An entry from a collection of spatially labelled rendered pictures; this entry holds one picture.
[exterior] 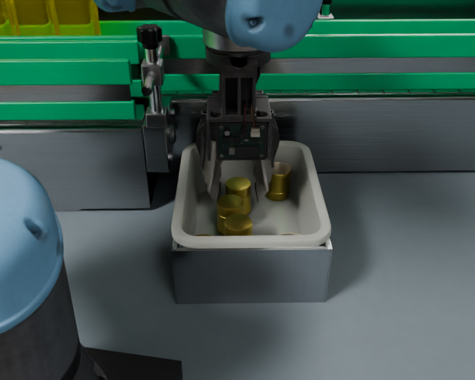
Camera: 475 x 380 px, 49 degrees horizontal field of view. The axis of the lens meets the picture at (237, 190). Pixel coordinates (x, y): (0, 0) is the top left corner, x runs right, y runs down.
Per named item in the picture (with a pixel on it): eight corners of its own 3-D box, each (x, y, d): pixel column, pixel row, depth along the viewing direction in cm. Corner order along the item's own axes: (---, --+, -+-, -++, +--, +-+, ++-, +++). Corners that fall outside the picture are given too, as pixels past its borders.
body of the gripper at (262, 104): (204, 166, 59) (200, 62, 53) (206, 131, 66) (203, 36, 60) (272, 165, 59) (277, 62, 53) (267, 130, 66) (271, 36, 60)
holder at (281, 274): (298, 175, 83) (301, 130, 78) (326, 301, 60) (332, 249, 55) (189, 176, 82) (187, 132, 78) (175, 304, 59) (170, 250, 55)
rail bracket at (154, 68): (176, 91, 76) (170, 2, 70) (164, 146, 62) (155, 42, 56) (155, 91, 76) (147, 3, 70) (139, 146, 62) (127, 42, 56)
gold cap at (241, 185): (251, 217, 70) (252, 190, 67) (225, 218, 70) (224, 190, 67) (250, 202, 73) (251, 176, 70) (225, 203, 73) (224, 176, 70)
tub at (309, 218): (304, 191, 78) (307, 139, 73) (328, 300, 59) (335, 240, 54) (186, 192, 78) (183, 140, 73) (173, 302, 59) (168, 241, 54)
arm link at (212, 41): (203, -4, 58) (277, -4, 58) (203, 38, 60) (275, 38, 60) (200, 14, 51) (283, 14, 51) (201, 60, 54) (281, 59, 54)
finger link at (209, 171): (192, 218, 65) (206, 154, 60) (194, 192, 70) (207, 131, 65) (217, 222, 66) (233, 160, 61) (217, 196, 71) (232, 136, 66)
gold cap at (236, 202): (244, 237, 66) (245, 209, 64) (216, 237, 66) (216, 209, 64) (243, 220, 69) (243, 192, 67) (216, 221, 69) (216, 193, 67)
